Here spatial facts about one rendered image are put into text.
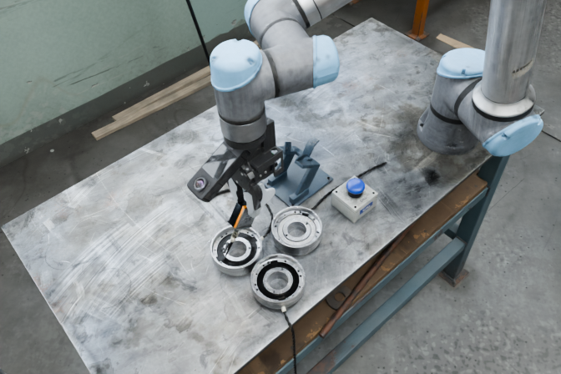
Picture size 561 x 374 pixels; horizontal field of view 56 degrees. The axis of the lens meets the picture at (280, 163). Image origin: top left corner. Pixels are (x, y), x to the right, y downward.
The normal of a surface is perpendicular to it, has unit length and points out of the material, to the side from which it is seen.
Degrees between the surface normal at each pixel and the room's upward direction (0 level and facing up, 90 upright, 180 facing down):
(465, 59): 8
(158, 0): 90
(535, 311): 0
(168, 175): 0
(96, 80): 90
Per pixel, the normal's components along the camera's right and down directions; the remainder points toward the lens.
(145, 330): -0.04, -0.67
